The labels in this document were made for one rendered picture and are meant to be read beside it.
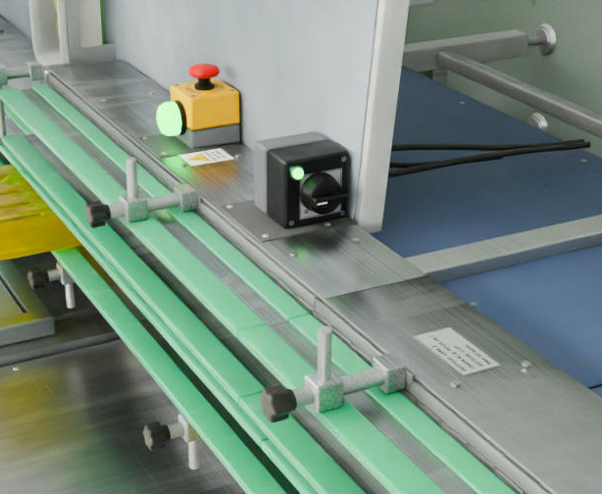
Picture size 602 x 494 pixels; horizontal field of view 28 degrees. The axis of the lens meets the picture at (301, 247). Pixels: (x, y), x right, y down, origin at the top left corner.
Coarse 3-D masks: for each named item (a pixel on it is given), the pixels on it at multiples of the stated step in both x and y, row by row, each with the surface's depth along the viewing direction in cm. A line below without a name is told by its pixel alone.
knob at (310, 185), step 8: (312, 176) 133; (320, 176) 133; (328, 176) 133; (304, 184) 133; (312, 184) 132; (320, 184) 132; (328, 184) 132; (336, 184) 133; (304, 192) 133; (312, 192) 132; (320, 192) 132; (328, 192) 133; (336, 192) 133; (344, 192) 133; (304, 200) 133; (312, 200) 132; (320, 200) 131; (328, 200) 132; (336, 200) 132; (344, 200) 133; (312, 208) 133; (320, 208) 133; (328, 208) 134
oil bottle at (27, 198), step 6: (30, 192) 179; (36, 192) 179; (0, 198) 177; (6, 198) 177; (12, 198) 177; (18, 198) 177; (24, 198) 177; (30, 198) 177; (36, 198) 177; (0, 204) 175; (6, 204) 175; (12, 204) 175; (18, 204) 175; (24, 204) 175; (30, 204) 175
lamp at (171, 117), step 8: (168, 104) 158; (176, 104) 158; (160, 112) 158; (168, 112) 157; (176, 112) 157; (184, 112) 158; (160, 120) 158; (168, 120) 157; (176, 120) 157; (184, 120) 158; (160, 128) 159; (168, 128) 157; (176, 128) 158; (184, 128) 158
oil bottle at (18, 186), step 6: (18, 180) 184; (24, 180) 184; (0, 186) 182; (6, 186) 182; (12, 186) 182; (18, 186) 182; (24, 186) 182; (30, 186) 182; (0, 192) 180; (6, 192) 180; (12, 192) 180; (18, 192) 180; (24, 192) 180
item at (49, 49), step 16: (32, 0) 208; (48, 0) 209; (64, 0) 195; (32, 16) 209; (48, 16) 210; (64, 16) 195; (32, 32) 210; (48, 32) 211; (64, 32) 196; (48, 48) 212; (64, 48) 197; (48, 64) 206
